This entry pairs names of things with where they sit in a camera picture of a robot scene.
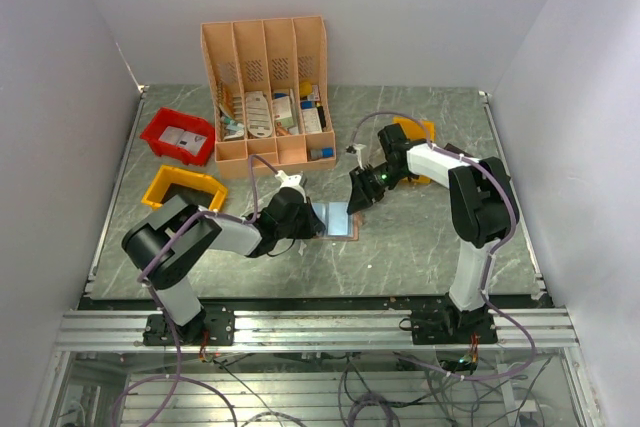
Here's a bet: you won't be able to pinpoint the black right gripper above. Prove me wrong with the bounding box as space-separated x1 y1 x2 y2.
347 161 408 215

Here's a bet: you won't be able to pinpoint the pink leather card holder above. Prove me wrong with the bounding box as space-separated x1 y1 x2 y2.
312 202 362 241

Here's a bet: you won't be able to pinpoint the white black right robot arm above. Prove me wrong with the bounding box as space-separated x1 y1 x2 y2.
347 123 520 343

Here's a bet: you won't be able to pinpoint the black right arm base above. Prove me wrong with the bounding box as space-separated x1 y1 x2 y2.
398 308 498 345

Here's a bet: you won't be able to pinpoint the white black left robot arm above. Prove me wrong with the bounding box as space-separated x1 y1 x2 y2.
121 187 325 344

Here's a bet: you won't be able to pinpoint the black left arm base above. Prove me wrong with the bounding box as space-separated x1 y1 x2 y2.
142 310 235 346

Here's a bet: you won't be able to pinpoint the cards in red bin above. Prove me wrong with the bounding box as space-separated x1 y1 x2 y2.
159 126 207 155

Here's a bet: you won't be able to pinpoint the blue grey cylinder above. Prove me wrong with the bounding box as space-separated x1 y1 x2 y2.
308 147 334 161

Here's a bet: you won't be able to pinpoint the yellow bin right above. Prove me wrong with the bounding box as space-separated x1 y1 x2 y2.
393 116 435 184

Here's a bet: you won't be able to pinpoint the yellow bin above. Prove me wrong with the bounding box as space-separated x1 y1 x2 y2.
393 116 435 184
141 165 228 210

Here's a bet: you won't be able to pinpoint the black book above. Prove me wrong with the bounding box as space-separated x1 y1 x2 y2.
444 143 474 159

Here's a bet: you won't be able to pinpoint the white oval perforated board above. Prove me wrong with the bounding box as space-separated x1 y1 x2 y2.
245 91 273 139

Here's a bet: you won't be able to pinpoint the white box in organizer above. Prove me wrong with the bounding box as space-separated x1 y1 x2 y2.
272 95 295 130

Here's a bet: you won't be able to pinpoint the yellow bin left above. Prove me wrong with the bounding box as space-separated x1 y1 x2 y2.
141 165 228 210

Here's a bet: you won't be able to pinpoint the peach plastic desk organizer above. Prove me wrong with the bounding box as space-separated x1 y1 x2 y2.
201 16 337 179

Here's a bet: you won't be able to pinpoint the red plastic bin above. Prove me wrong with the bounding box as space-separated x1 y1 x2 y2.
140 107 216 166

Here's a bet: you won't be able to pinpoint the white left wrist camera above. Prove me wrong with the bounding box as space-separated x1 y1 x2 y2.
275 170 306 197

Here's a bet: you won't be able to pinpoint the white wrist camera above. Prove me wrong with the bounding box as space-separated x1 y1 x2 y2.
275 170 306 197
346 143 367 170

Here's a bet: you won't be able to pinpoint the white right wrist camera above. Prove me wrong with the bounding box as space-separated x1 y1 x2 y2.
346 143 367 170

